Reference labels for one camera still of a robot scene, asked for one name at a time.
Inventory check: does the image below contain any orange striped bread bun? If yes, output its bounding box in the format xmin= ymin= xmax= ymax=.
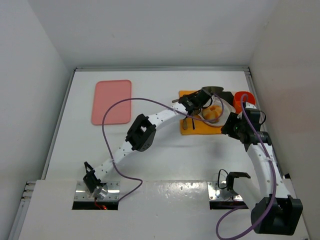
xmin=202 ymin=105 xmax=222 ymax=123

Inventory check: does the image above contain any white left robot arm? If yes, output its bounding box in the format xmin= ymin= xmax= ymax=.
xmin=83 ymin=87 xmax=214 ymax=201

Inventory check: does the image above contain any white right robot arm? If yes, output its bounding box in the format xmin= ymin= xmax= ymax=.
xmin=221 ymin=103 xmax=303 ymax=236

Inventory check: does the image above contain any metal spoon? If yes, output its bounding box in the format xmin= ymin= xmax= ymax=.
xmin=182 ymin=117 xmax=188 ymax=131

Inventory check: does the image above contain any orange placemat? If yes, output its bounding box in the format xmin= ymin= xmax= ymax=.
xmin=179 ymin=91 xmax=234 ymax=136

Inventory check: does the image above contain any black chopstick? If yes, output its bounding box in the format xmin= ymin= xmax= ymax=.
xmin=192 ymin=118 xmax=196 ymax=130

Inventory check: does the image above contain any dark round bowl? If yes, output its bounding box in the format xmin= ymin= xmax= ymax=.
xmin=201 ymin=86 xmax=224 ymax=95

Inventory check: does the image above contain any orange cup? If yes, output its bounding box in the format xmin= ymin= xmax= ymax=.
xmin=233 ymin=91 xmax=256 ymax=114

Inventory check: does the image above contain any pink plastic tray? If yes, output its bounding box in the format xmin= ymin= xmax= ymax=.
xmin=91 ymin=79 xmax=132 ymax=126

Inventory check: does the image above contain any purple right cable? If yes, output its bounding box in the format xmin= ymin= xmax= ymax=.
xmin=215 ymin=93 xmax=279 ymax=240

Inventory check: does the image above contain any purple cable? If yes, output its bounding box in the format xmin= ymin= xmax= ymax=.
xmin=101 ymin=97 xmax=221 ymax=210
xmin=215 ymin=93 xmax=279 ymax=240

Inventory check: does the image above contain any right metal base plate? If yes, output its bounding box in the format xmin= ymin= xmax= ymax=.
xmin=207 ymin=180 xmax=243 ymax=202

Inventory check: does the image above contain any metal base plate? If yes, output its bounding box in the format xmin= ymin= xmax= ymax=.
xmin=207 ymin=180 xmax=243 ymax=202
xmin=74 ymin=181 xmax=120 ymax=202

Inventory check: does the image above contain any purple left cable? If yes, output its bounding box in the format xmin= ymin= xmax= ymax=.
xmin=101 ymin=97 xmax=221 ymax=210

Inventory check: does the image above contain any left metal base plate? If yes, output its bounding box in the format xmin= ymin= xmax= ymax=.
xmin=74 ymin=181 xmax=120 ymax=202

